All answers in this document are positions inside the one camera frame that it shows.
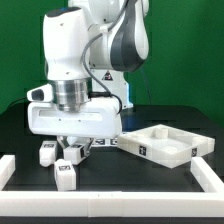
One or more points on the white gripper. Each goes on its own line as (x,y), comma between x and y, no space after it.
(97,118)

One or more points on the white square tabletop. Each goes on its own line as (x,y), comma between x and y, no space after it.
(165,145)

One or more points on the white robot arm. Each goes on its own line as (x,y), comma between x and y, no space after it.
(85,36)

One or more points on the white marker sheet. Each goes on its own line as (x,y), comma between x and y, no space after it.
(105,142)

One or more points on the white U-shaped fence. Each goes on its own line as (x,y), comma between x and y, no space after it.
(208,203)

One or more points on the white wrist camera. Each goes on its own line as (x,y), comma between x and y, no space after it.
(43,93)

